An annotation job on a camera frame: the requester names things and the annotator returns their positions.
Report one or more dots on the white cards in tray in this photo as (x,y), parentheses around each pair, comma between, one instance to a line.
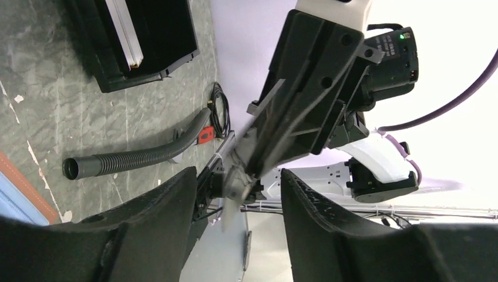
(126,33)

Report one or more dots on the red handled pruning shears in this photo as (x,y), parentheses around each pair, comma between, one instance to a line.
(207,134)

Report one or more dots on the brown leather card holder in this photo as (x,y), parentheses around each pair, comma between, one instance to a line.
(20,200)

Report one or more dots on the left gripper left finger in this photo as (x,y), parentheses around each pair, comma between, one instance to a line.
(144,239)

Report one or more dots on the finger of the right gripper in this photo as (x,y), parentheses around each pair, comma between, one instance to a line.
(297,118)

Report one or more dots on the black plastic card tray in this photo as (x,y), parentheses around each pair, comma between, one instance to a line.
(165,31)

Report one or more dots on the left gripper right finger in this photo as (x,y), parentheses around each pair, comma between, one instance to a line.
(327,242)

